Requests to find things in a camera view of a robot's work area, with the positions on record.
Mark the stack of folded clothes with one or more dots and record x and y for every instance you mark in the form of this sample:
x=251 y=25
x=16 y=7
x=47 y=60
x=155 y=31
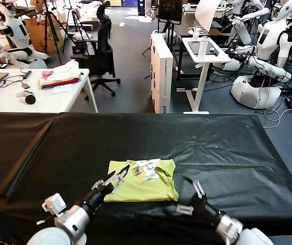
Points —
x=64 y=72

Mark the white work table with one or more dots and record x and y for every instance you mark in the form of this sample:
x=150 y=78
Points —
x=59 y=99

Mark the white humanoid robot right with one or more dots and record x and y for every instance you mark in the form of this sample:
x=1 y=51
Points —
x=268 y=43

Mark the white humanoid robot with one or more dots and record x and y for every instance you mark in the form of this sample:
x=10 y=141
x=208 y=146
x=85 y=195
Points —
x=268 y=43
x=18 y=33
x=243 y=30

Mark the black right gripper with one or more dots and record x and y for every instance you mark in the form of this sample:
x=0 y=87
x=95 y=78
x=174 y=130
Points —
x=206 y=208

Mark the dark wooden desk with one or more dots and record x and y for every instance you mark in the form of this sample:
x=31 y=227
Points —
x=186 y=23

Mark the brown cardboard box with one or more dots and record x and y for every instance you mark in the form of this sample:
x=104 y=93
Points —
x=37 y=35

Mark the small grey adapter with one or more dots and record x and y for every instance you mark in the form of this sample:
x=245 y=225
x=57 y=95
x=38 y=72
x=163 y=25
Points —
x=26 y=85

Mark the white bottle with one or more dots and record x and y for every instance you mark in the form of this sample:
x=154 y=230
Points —
x=203 y=48

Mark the black usb hub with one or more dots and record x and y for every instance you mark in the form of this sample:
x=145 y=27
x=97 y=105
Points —
x=27 y=74

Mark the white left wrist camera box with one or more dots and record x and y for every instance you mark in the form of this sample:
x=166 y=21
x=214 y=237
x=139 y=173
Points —
x=56 y=202

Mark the wide black table cover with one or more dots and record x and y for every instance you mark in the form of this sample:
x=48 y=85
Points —
x=238 y=153

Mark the tall white cardboard box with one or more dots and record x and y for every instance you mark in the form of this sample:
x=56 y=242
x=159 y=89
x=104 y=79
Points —
x=161 y=76

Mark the dark tablet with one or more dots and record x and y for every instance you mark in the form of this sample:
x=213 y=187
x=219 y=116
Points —
x=194 y=48

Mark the black office chair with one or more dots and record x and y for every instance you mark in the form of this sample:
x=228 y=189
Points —
x=105 y=58

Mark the black camera tripod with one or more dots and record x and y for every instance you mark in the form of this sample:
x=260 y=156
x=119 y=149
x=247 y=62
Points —
x=74 y=20
x=49 y=23

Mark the white humanoid robot left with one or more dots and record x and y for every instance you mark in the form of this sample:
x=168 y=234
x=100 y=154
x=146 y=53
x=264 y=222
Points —
x=18 y=33

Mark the yellow-green t-shirt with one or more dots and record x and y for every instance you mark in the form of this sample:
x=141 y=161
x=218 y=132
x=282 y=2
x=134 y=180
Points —
x=148 y=191

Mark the white curved sheet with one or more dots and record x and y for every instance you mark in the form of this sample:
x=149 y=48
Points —
x=206 y=15

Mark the black monitor on stand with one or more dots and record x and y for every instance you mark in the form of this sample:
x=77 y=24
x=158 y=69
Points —
x=170 y=11

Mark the white crumpled tissue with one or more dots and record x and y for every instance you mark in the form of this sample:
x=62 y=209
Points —
x=59 y=90

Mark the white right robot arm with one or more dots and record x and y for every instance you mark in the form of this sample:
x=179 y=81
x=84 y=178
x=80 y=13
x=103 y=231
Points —
x=250 y=237

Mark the white standing desk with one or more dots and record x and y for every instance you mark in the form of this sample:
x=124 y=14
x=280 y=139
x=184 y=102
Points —
x=202 y=74

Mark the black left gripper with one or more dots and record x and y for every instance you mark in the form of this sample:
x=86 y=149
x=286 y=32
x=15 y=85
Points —
x=96 y=197

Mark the black round handheld device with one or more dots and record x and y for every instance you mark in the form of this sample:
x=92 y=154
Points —
x=30 y=99

